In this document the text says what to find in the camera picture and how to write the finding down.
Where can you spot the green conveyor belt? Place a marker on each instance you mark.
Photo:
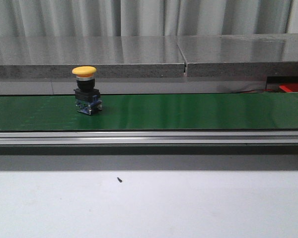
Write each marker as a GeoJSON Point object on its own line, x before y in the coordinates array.
{"type": "Point", "coordinates": [153, 111]}

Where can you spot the red plastic tray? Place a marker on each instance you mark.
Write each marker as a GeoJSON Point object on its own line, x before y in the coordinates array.
{"type": "Point", "coordinates": [289, 87]}

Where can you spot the white pleated curtain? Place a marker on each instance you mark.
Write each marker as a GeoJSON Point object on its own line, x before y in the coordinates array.
{"type": "Point", "coordinates": [147, 17]}

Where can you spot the grey stone counter slab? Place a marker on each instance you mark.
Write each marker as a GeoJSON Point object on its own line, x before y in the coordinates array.
{"type": "Point", "coordinates": [240, 55]}
{"type": "Point", "coordinates": [113, 57]}

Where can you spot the grey stone counter slab right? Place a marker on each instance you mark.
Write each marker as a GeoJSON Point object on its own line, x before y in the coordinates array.
{"type": "Point", "coordinates": [240, 55]}

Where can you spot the aluminium conveyor frame rail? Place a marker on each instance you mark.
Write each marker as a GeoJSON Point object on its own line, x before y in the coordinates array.
{"type": "Point", "coordinates": [149, 151]}

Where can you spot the grey stone counter slab left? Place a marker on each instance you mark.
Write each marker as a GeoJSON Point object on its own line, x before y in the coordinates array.
{"type": "Point", "coordinates": [113, 57]}

